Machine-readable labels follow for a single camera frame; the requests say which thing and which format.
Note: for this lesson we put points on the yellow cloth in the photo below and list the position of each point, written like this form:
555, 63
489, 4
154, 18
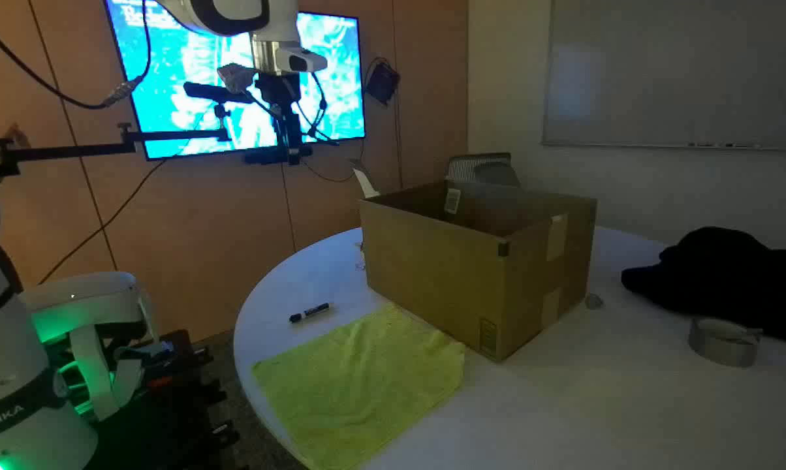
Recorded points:
356, 381

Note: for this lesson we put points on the wall whiteboard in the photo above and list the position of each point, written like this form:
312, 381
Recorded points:
679, 69

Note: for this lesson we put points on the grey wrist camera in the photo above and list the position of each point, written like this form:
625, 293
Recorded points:
304, 61

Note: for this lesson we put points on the grey chair backrest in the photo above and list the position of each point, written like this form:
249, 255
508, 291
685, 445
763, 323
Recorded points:
484, 170

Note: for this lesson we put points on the black wall device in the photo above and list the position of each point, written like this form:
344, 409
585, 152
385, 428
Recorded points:
382, 82

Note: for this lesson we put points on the wall television screen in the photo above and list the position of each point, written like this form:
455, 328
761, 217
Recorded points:
173, 95

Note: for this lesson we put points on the brown cardboard box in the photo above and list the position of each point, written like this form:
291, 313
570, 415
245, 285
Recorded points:
459, 277

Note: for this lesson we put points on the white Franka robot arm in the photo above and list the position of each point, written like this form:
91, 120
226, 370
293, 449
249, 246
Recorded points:
7, 381

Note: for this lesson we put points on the black cloth heap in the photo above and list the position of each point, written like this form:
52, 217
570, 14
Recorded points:
731, 277

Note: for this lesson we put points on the black Expo marker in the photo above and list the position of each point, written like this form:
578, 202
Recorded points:
308, 312

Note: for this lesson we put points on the grey tape roll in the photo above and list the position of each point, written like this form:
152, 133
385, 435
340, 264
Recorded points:
722, 340

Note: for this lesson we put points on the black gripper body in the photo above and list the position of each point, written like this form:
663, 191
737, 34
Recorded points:
279, 97

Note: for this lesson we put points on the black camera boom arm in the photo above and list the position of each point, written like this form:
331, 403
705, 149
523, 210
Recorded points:
69, 149

